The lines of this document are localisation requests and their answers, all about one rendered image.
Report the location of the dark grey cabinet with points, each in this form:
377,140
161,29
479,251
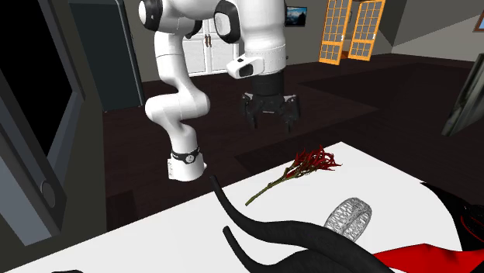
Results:
106,56

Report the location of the red flower with green stem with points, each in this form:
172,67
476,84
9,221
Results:
313,162

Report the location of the black and red object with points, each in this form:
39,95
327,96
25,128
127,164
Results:
453,230

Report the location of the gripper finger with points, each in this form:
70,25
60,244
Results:
292,113
250,112

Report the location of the black curved horned figure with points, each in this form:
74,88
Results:
298,234

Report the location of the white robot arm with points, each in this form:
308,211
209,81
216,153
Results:
177,106

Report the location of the white double door cabinet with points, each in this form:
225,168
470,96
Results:
211,53

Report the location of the large dark screen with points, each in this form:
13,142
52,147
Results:
34,87

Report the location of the orange lattice double door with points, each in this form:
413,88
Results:
349,34

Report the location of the grey leaning panel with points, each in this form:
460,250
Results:
467,102

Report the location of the dark framed wall picture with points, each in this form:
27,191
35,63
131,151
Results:
296,16

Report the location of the brown framed window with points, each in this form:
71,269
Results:
480,22

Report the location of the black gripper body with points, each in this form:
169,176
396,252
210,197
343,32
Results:
268,89

